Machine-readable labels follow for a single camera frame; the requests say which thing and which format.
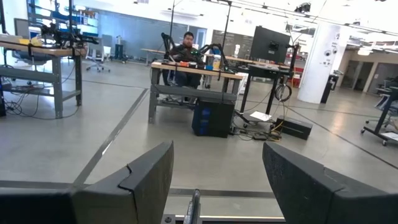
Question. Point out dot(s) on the black overhead pole frame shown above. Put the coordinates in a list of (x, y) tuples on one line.
[(228, 25)]

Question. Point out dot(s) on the white paper sheet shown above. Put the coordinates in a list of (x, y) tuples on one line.
[(261, 116)]

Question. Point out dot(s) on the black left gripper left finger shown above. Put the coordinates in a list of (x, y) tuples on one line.
[(93, 205)]

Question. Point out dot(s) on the flat black floor box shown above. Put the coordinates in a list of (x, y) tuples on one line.
[(293, 127)]

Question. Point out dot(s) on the black monitor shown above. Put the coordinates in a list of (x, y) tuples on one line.
[(269, 43)]

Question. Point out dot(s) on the person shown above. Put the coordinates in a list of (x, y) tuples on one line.
[(188, 39)]

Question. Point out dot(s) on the white office chair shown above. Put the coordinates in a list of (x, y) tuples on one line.
[(98, 51)]

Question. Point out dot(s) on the yellow object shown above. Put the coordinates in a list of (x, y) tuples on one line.
[(31, 42)]

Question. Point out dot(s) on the black rolling stand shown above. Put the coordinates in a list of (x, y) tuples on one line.
[(384, 115)]

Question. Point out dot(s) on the black monitor stand cart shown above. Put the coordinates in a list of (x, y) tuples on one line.
[(273, 71)]

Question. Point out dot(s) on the white round pillar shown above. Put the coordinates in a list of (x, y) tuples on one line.
[(320, 71)]

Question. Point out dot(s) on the black computer tower blue lights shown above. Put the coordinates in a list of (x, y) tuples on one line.
[(214, 118)]

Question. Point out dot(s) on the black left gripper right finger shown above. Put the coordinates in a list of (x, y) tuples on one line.
[(311, 193)]

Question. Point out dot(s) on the wooden workbench with gray legs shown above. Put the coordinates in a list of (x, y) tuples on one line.
[(186, 90), (56, 77)]

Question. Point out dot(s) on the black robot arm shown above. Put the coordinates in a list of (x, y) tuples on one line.
[(217, 46), (68, 35), (168, 40)]

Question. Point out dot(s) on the black pedestal bin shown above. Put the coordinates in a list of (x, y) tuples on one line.
[(328, 90)]

